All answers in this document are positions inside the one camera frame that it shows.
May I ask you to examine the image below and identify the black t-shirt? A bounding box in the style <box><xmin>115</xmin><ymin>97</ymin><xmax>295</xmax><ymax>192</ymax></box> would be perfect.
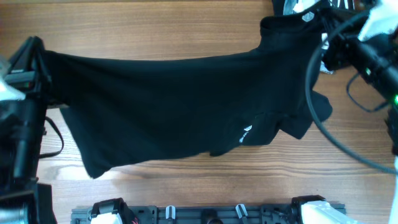
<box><xmin>43</xmin><ymin>14</ymin><xmax>323</xmax><ymax>178</ymax></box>

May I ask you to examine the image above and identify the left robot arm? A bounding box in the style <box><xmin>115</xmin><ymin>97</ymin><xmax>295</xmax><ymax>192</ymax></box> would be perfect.
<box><xmin>1</xmin><ymin>37</ymin><xmax>225</xmax><ymax>223</ymax></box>

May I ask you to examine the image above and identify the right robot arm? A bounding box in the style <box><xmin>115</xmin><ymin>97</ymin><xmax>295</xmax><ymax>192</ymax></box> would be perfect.
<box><xmin>305</xmin><ymin>5</ymin><xmax>397</xmax><ymax>175</ymax></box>

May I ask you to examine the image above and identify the white printed garment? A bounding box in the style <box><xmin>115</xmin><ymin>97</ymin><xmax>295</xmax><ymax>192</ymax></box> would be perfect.
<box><xmin>272</xmin><ymin>0</ymin><xmax>355</xmax><ymax>16</ymax></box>

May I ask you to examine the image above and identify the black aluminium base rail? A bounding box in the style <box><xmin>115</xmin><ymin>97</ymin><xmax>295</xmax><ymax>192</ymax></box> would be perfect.
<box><xmin>70</xmin><ymin>203</ymin><xmax>348</xmax><ymax>224</ymax></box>

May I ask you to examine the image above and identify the left black camera cable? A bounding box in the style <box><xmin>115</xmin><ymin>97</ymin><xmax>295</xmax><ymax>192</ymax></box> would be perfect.
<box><xmin>39</xmin><ymin>116</ymin><xmax>65</xmax><ymax>159</ymax></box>

